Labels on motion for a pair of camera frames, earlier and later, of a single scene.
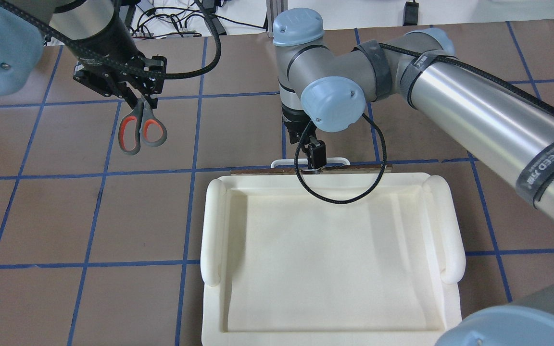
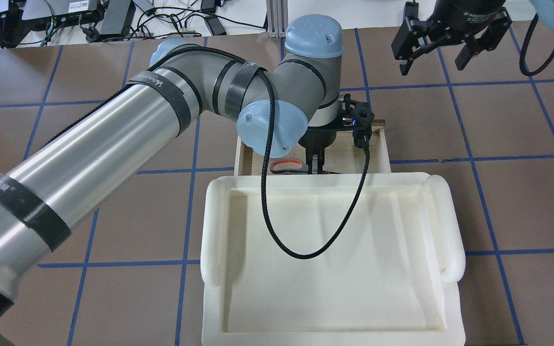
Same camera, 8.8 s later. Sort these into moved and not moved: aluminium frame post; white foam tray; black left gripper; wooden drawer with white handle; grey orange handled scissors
Moved: black left gripper; grey orange handled scissors; wooden drawer with white handle
Not moved: aluminium frame post; white foam tray
